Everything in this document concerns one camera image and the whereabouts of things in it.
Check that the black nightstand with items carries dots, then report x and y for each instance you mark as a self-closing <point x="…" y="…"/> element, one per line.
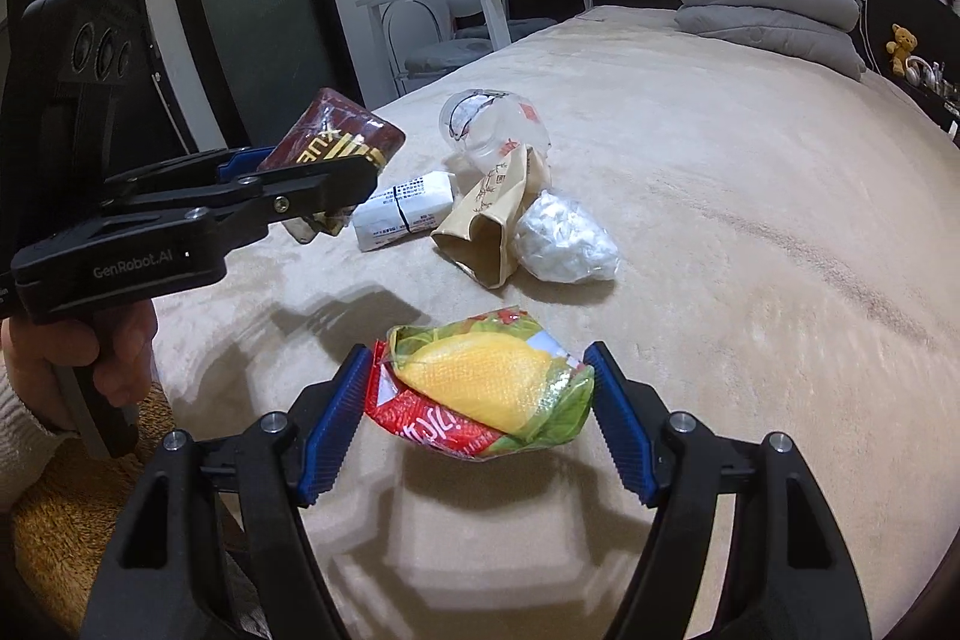
<point x="936" y="95"/>

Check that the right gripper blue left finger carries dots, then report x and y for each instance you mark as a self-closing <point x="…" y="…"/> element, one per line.
<point x="164" y="571"/>

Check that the grey cushioned metal chair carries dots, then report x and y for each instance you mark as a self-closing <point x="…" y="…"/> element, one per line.
<point x="451" y="48"/>

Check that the brown shaggy rug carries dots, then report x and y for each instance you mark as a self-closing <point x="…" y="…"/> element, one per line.
<point x="57" y="533"/>

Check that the dark red snack bag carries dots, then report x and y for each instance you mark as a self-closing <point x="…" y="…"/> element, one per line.
<point x="332" y="128"/>

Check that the cream sweater left forearm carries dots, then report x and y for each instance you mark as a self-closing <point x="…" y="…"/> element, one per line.
<point x="26" y="446"/>

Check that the lower grey pillow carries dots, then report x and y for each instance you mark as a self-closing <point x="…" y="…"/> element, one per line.
<point x="775" y="31"/>

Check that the clear plastic cup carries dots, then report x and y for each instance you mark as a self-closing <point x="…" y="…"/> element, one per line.
<point x="486" y="125"/>

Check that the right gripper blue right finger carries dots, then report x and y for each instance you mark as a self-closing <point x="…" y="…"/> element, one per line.
<point x="789" y="573"/>

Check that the beige plush bed blanket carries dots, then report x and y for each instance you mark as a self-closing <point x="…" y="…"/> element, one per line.
<point x="770" y="244"/>

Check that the white plastic bag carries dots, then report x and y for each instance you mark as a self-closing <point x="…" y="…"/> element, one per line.
<point x="557" y="241"/>

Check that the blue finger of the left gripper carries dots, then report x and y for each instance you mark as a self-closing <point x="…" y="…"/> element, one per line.
<point x="201" y="169"/>
<point x="246" y="206"/>

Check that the brown paper bag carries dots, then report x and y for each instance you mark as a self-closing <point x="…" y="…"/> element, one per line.
<point x="477" y="233"/>

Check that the red yellow snack wrapper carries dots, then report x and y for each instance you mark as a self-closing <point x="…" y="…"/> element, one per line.
<point x="480" y="388"/>

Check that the bare left hand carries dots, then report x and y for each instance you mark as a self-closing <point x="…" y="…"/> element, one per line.
<point x="120" y="347"/>

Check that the white tissue pack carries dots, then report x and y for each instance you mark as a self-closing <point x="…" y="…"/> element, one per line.
<point x="414" y="207"/>

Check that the brown teddy bear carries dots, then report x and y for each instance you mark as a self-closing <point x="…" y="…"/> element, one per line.
<point x="900" y="48"/>

